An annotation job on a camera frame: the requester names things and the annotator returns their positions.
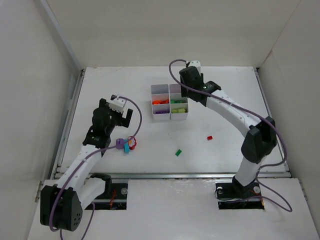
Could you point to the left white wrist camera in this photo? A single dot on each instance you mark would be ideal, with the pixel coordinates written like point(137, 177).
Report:
point(117, 103)

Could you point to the orange round lego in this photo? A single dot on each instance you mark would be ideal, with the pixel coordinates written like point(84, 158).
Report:
point(157, 102)

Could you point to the red flower lego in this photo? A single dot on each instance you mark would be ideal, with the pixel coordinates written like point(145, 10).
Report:
point(132, 142)

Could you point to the light green lego brick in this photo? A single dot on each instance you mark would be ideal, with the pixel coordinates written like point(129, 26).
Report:
point(182, 110)
point(175, 111)

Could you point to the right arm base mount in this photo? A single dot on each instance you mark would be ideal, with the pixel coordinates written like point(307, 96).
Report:
point(233, 196)

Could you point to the white divided container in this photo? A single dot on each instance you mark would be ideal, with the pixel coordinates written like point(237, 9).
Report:
point(179, 107)
point(160, 92)

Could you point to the left white divided container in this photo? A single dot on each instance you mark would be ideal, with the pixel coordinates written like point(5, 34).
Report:
point(160, 92)

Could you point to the right white divided container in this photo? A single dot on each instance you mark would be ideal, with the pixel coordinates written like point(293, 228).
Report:
point(179, 107)

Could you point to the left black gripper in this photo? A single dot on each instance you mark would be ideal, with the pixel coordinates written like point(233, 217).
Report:
point(120, 117)

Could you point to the green number lego brick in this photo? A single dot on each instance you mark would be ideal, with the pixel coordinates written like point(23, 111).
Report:
point(176, 101)

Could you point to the purple lego stack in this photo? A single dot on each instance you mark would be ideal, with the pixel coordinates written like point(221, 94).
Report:
point(160, 112)

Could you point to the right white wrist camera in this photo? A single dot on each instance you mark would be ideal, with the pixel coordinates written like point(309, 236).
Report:
point(194, 63)

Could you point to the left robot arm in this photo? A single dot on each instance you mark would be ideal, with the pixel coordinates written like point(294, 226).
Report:
point(62, 204)

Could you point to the aluminium rail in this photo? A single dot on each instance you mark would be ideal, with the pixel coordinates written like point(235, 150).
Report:
point(193, 175)

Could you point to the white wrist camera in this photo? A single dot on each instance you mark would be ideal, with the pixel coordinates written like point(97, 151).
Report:
point(117, 103)
point(194, 63)

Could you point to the teal lego brick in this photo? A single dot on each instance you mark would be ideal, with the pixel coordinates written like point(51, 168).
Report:
point(126, 147)

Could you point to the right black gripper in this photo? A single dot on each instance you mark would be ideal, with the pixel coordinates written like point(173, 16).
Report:
point(185, 91)

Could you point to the purple arch lego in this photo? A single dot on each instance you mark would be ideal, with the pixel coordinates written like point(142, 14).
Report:
point(120, 142)

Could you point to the small green lego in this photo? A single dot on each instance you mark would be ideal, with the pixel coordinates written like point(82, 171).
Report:
point(178, 153)

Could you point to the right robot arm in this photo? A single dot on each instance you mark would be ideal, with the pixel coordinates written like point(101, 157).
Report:
point(259, 138)

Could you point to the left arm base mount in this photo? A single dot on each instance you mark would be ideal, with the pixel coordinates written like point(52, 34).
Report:
point(114, 196)

